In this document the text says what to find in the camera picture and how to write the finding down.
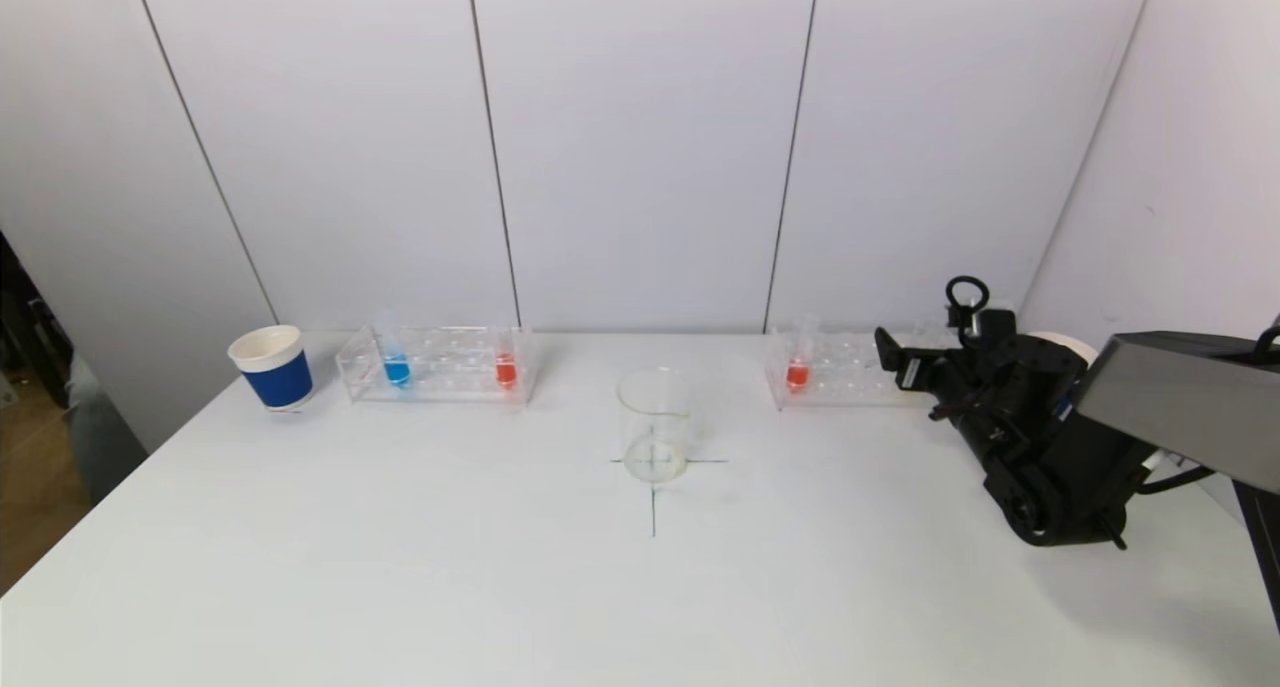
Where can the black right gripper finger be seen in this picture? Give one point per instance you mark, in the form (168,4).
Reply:
(890,349)
(922,372)

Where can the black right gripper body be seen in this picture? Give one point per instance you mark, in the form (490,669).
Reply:
(909,371)

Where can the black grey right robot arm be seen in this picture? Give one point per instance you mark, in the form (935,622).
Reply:
(1180,397)

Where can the clear acrylic test tube rack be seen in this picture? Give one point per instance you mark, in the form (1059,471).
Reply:
(840,377)
(450,377)

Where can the test tube with red pigment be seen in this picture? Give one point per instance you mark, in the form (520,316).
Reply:
(506,370)
(797,375)

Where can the clear glass beaker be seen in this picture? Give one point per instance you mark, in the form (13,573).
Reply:
(655,462)

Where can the test tube with blue pigment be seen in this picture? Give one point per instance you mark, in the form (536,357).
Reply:
(397,370)

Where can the blue white paper cup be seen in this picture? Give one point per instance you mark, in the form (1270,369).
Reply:
(280,382)
(1065,344)

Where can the seated person in grey trousers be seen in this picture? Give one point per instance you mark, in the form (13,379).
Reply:
(105,437)

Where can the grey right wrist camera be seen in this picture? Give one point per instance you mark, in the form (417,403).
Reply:
(995,325)

